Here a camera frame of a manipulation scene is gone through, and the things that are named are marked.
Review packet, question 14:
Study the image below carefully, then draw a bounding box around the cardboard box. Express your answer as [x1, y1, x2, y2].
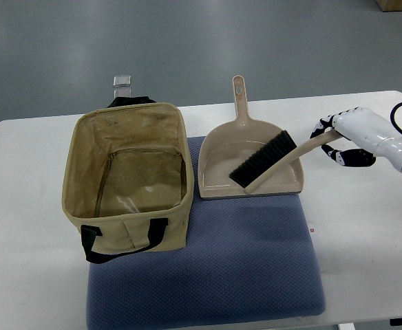
[376, 0, 402, 12]

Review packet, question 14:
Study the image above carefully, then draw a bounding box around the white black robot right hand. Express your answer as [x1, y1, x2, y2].
[311, 102, 402, 173]

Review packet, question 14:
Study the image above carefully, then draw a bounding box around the blue seat cushion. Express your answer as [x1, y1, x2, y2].
[85, 135, 327, 327]

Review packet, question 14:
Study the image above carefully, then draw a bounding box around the pink hand broom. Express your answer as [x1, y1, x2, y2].
[229, 130, 342, 195]

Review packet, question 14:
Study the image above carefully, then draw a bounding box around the clear plastic clip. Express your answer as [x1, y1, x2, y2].
[113, 75, 131, 98]

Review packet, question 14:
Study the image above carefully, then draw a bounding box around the yellow fabric bag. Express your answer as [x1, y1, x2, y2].
[62, 100, 194, 264]

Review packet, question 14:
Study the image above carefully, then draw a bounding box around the pink plastic dustpan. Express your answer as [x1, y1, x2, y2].
[197, 75, 305, 200]

